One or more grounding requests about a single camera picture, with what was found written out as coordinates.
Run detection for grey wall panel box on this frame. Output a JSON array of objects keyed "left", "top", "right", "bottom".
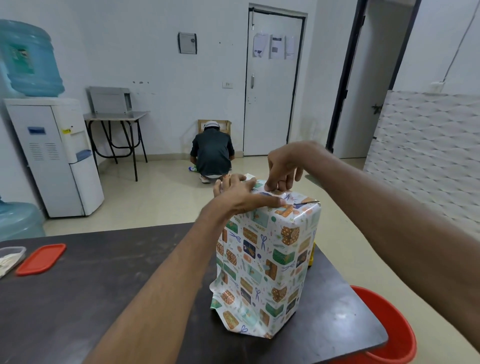
[{"left": 178, "top": 32, "right": 197, "bottom": 55}]

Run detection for white water dispenser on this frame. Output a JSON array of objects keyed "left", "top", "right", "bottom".
[{"left": 4, "top": 98, "right": 105, "bottom": 218}]

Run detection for gift-wrapped box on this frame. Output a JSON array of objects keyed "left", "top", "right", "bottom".
[{"left": 209, "top": 173, "right": 322, "bottom": 340}]

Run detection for metal folding table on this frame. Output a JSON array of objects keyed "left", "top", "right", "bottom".
[{"left": 83, "top": 111, "right": 151, "bottom": 182}]

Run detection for blue water jug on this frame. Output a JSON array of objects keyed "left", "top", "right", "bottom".
[
  {"left": 0, "top": 199, "right": 46, "bottom": 242},
  {"left": 0, "top": 19, "right": 65, "bottom": 98}
]

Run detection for red plastic bucket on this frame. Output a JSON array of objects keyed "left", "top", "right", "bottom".
[{"left": 330, "top": 285, "right": 417, "bottom": 364}]

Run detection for wooden frame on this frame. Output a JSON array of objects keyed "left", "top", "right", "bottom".
[{"left": 198, "top": 119, "right": 232, "bottom": 135}]

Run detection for person's right hand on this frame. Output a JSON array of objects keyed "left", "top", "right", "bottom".
[{"left": 265, "top": 141, "right": 328, "bottom": 193}]

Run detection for grey metal box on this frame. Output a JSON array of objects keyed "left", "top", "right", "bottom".
[{"left": 88, "top": 86, "right": 133, "bottom": 115}]

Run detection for red plastic lid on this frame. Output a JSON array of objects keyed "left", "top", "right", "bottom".
[{"left": 15, "top": 244, "right": 67, "bottom": 277}]

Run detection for paper notice with dark print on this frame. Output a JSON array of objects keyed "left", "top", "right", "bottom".
[{"left": 269, "top": 35, "right": 285, "bottom": 60}]

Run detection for person's left forearm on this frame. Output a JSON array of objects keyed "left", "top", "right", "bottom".
[{"left": 83, "top": 204, "right": 244, "bottom": 364}]

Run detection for person's right forearm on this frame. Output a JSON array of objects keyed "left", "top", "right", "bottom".
[{"left": 300, "top": 144, "right": 480, "bottom": 353}]

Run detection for white patterned panel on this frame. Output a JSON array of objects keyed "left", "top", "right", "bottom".
[{"left": 363, "top": 89, "right": 480, "bottom": 241}]

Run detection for clear plastic container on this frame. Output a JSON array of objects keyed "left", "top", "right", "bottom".
[{"left": 0, "top": 246, "right": 27, "bottom": 279}]

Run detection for open white door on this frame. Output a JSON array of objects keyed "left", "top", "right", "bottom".
[{"left": 333, "top": 0, "right": 417, "bottom": 160}]

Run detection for person's left hand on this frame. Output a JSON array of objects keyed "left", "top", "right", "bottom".
[{"left": 213, "top": 173, "right": 287, "bottom": 215}]

